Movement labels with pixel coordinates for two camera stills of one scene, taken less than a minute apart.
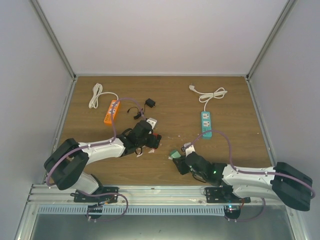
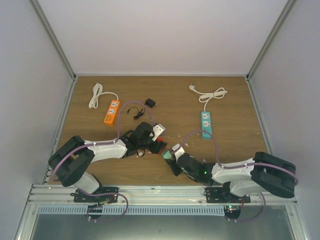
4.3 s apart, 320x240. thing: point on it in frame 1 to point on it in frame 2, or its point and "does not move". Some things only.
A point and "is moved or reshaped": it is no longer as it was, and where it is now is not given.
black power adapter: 150,103 does not move
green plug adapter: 174,154 is moved or reshaped
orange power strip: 108,117 does not move
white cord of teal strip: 219,94 does not move
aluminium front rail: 53,195 does not move
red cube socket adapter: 158,138 is moved or reshaped
